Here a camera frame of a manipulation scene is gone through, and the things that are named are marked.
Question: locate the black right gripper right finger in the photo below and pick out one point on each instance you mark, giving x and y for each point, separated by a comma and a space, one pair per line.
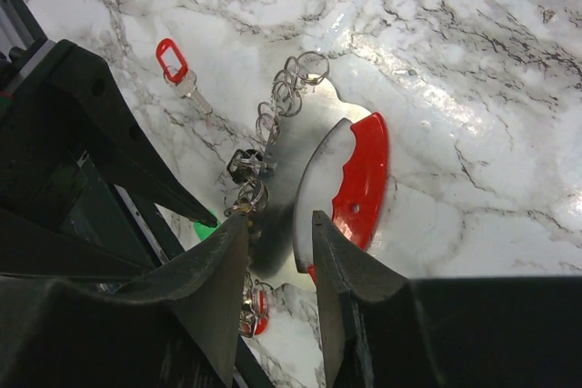
365, 313

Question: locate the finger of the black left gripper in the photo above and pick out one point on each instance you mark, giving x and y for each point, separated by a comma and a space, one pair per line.
84, 92

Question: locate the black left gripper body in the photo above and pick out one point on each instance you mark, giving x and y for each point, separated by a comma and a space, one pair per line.
41, 182

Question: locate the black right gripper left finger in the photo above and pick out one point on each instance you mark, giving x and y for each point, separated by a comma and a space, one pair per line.
203, 288

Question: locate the key with green tag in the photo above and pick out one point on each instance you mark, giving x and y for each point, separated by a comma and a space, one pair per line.
202, 231

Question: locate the lone key with red tag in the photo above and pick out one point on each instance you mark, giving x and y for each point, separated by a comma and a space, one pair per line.
179, 75

